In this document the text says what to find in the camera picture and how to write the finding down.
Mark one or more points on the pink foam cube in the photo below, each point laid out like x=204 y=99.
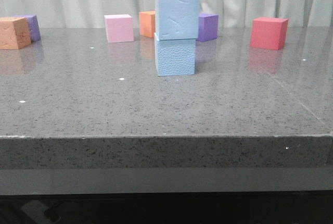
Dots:
x=119 y=28

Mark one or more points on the purple foam cube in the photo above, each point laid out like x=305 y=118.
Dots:
x=208 y=27

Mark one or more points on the orange dented foam cube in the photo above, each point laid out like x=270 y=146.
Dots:
x=15 y=33

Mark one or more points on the red foam cube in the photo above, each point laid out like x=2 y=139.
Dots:
x=269 y=33

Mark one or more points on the purple cube behind orange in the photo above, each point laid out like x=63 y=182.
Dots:
x=33 y=26

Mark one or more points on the smooth orange foam cube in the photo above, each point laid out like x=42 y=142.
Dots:
x=147 y=23

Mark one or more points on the light blue foam cube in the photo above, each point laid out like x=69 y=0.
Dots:
x=176 y=19
x=175 y=57

